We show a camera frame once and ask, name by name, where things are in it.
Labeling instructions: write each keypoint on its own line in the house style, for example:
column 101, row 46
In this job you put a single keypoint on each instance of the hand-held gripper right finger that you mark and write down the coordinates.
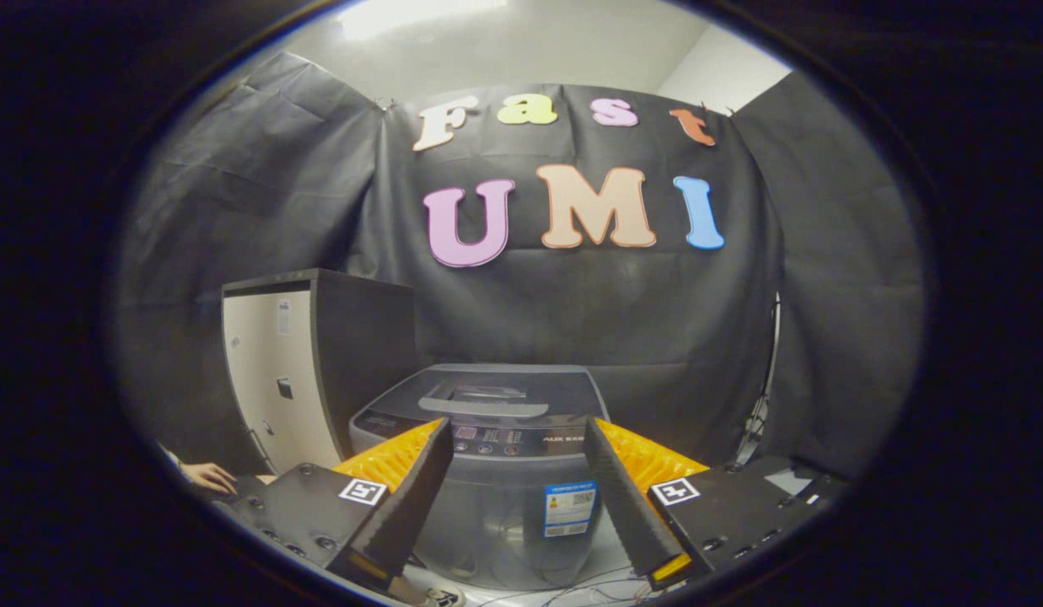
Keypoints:
column 622, row 497

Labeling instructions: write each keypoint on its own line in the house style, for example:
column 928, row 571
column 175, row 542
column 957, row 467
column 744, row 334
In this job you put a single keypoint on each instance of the grey washing machine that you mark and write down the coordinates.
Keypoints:
column 504, row 523

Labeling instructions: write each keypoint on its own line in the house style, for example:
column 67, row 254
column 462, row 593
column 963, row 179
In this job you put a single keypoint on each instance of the dark washing machine lid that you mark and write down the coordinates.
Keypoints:
column 555, row 392

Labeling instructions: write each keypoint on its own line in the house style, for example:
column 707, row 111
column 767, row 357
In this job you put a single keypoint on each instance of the black cabinet with beige door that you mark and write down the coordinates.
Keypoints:
column 260, row 379

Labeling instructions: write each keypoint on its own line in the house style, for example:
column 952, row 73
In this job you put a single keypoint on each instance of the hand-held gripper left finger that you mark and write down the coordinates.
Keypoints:
column 411, row 506

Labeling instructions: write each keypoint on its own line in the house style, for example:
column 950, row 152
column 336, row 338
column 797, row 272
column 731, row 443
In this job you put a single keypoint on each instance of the black box on floor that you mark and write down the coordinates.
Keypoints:
column 827, row 491

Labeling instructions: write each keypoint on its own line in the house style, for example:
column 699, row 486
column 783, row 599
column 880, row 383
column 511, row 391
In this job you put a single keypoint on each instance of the person's shoe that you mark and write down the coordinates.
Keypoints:
column 445, row 597

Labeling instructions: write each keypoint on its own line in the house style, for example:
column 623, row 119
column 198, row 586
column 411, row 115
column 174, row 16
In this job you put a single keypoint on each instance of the black light stand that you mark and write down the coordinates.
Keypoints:
column 755, row 421

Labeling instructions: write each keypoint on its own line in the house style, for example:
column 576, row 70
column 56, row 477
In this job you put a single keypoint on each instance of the black backdrop cloth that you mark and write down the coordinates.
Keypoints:
column 656, row 303

